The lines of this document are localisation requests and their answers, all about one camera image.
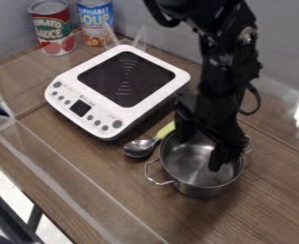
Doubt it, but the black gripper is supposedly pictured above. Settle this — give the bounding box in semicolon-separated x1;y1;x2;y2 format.
175;79;245;172

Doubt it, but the silver steel pot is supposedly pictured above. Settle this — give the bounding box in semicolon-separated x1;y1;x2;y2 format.
144;132;253;198

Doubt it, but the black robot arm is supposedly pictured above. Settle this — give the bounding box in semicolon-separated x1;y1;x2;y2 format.
144;0;261;172

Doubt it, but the white and black stove top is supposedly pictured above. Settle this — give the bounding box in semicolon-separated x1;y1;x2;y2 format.
44;45;191;140

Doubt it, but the yellow-green corn cob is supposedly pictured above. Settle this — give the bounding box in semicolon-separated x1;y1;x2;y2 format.
156;122;176;139

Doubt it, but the silver metal spoon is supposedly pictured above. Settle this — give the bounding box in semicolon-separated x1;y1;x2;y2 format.
123;136;160;158

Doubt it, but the clear acrylic barrier panel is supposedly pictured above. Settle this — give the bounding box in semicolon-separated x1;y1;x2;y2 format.
0;75;171;244

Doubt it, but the alphabet soup can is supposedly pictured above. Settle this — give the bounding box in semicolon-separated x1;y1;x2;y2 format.
77;0;115;47

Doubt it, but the tomato sauce can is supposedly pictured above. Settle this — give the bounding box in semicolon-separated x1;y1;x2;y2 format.
28;0;76;56

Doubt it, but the black metal table leg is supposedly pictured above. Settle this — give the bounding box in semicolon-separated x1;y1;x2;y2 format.
0;196;44;244

